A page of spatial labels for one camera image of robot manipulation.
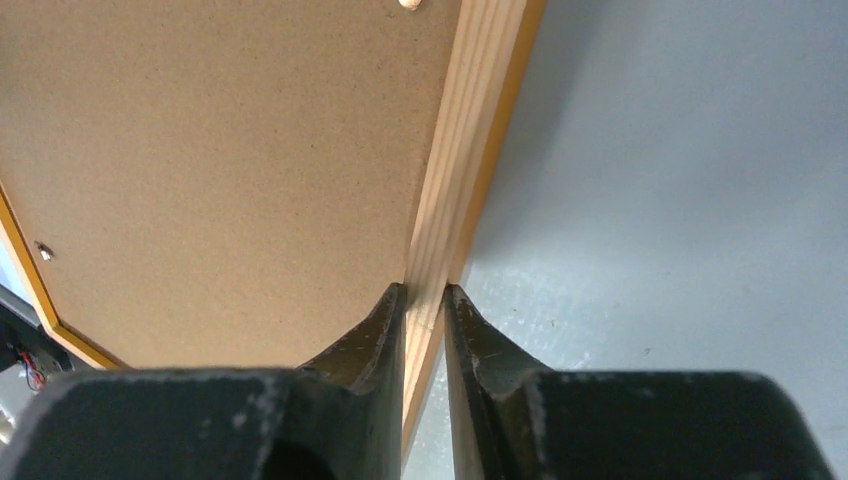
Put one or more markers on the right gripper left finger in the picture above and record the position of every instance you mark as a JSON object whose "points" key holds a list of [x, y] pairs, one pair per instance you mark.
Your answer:
{"points": [[337, 416]]}

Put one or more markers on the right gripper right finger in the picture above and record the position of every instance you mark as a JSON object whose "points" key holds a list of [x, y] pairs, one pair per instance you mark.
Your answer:
{"points": [[513, 417]]}

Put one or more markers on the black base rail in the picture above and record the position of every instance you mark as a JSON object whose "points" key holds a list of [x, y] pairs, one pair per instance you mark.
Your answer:
{"points": [[25, 343]]}

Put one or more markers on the orange wooden picture frame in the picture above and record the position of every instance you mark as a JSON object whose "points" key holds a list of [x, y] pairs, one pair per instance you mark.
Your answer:
{"points": [[488, 37]]}

